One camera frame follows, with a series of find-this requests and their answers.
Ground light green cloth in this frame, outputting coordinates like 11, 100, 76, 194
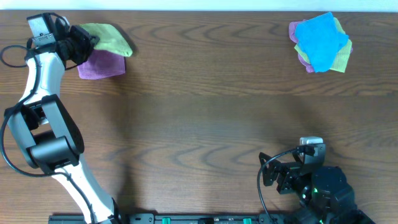
80, 23, 133, 57

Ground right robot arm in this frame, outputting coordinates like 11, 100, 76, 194
257, 143, 374, 224

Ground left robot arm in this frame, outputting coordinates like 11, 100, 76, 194
1, 12, 127, 223

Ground folded purple cloth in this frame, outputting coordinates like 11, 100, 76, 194
77, 50, 126, 80

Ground purple cloth in pile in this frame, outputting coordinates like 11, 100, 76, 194
288, 19, 353, 74

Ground yellow-green cloth in pile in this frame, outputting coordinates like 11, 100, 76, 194
294, 17, 353, 73

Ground blue cloth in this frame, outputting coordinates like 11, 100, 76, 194
294, 12, 352, 73

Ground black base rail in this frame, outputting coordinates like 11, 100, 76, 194
47, 212, 364, 224

